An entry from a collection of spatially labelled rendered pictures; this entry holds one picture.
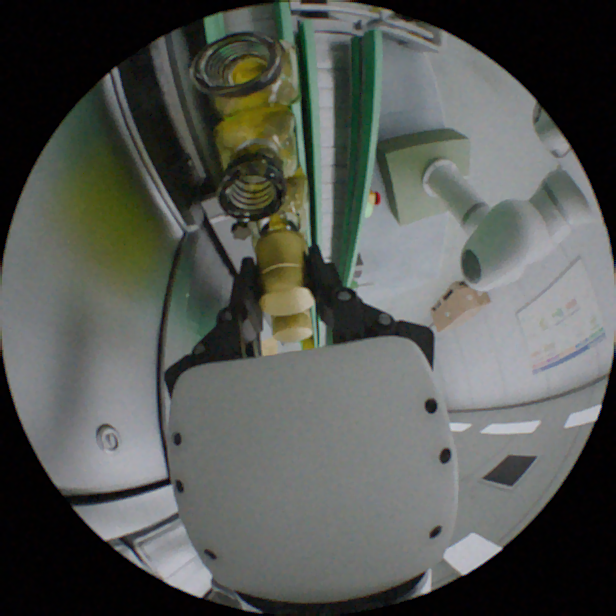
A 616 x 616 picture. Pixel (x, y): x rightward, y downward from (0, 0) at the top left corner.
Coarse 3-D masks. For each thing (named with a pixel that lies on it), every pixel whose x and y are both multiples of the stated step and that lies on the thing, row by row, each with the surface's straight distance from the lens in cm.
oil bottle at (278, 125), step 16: (256, 112) 16; (272, 112) 14; (288, 112) 14; (224, 128) 14; (240, 128) 13; (256, 128) 13; (272, 128) 13; (288, 128) 13; (224, 144) 13; (288, 144) 13; (224, 160) 14; (288, 160) 13; (288, 176) 14
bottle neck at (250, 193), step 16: (240, 144) 13; (256, 144) 11; (272, 144) 12; (240, 160) 9; (256, 160) 9; (272, 160) 9; (224, 176) 8; (240, 176) 8; (256, 176) 13; (272, 176) 8; (224, 192) 9; (240, 192) 10; (256, 192) 11; (272, 192) 9; (224, 208) 9; (240, 208) 9; (256, 208) 9; (272, 208) 9
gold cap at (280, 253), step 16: (272, 240) 12; (288, 240) 12; (304, 240) 13; (256, 256) 13; (272, 256) 11; (288, 256) 11; (304, 256) 12; (256, 272) 12; (272, 272) 11; (288, 272) 10; (304, 272) 11; (272, 288) 10; (288, 288) 10; (304, 288) 10; (272, 304) 11; (288, 304) 11; (304, 304) 12
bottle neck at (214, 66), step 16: (240, 32) 8; (256, 32) 8; (208, 48) 8; (224, 48) 8; (240, 48) 9; (256, 48) 9; (272, 48) 8; (192, 64) 8; (208, 64) 8; (224, 64) 10; (272, 64) 7; (192, 80) 8; (208, 80) 8; (224, 80) 10; (256, 80) 7; (272, 80) 8; (224, 96) 8; (240, 96) 8
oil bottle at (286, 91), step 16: (288, 48) 13; (240, 64) 15; (256, 64) 15; (288, 64) 13; (240, 80) 15; (288, 80) 13; (256, 96) 12; (272, 96) 13; (288, 96) 13; (224, 112) 13; (240, 112) 14
